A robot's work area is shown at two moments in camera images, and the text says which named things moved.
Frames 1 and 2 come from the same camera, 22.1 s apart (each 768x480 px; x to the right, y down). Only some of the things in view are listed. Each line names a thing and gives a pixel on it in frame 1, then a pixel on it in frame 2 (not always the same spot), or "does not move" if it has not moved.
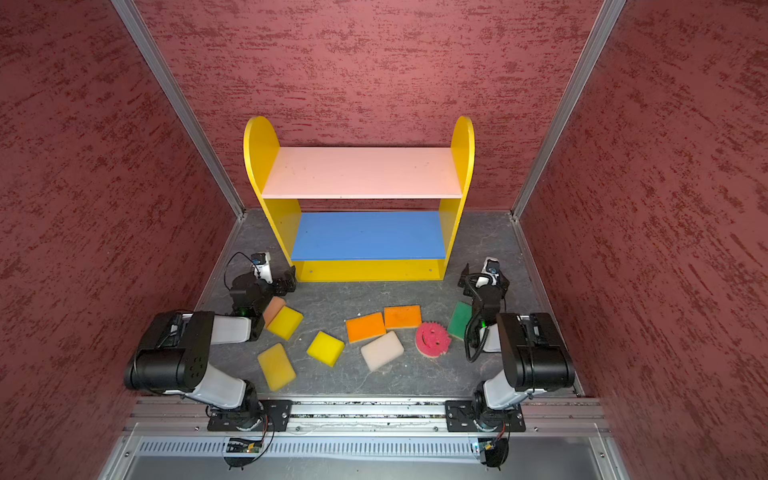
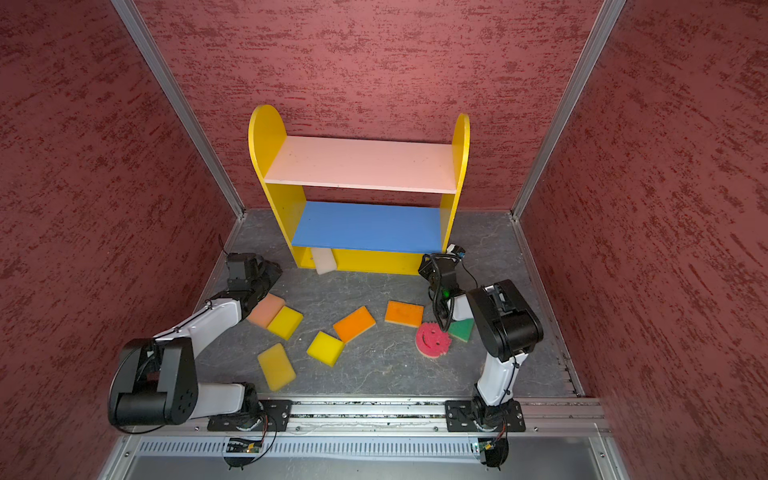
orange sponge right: x=403 y=317 does not move
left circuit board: x=239 y=445 does not move
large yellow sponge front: x=276 y=366 does not move
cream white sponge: x=382 y=350 → x=324 y=260
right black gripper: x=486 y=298 → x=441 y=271
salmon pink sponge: x=273 y=309 does not move
